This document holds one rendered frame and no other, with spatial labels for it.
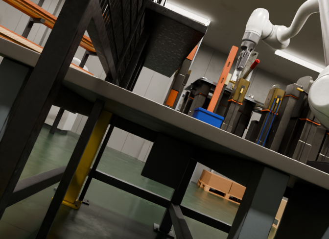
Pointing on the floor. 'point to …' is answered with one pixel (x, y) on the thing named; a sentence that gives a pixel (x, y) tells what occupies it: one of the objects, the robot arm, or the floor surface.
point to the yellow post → (87, 160)
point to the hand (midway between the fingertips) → (236, 76)
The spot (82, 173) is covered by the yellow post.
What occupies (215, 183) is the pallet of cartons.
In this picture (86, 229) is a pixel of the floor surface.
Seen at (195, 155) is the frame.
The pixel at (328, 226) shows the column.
